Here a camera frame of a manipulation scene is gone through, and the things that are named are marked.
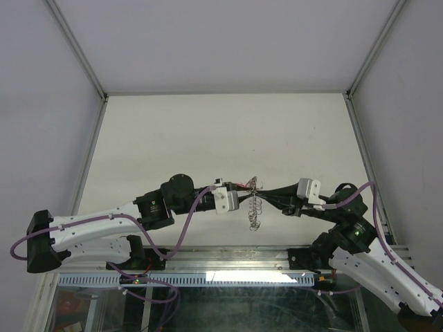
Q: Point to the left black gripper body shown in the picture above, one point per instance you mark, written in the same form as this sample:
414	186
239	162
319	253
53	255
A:
228	186

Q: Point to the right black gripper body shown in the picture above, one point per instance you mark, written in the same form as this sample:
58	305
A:
296	206

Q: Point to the metal disc with key rings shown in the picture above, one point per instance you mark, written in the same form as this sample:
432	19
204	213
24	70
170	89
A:
254	204

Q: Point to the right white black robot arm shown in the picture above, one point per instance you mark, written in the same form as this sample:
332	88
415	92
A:
357	247

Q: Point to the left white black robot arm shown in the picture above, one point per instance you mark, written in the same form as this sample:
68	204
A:
109	235

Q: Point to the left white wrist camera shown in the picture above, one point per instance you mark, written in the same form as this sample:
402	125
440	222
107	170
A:
225	200

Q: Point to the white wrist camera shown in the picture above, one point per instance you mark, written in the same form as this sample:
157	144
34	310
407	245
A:
309	191
225	200

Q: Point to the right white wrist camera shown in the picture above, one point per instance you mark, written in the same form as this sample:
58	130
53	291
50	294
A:
309	191

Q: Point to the aluminium mounting rail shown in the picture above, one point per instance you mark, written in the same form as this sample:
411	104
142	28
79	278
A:
196	258

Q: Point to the white slotted cable duct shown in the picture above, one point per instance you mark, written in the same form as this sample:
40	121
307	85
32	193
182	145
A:
224	278

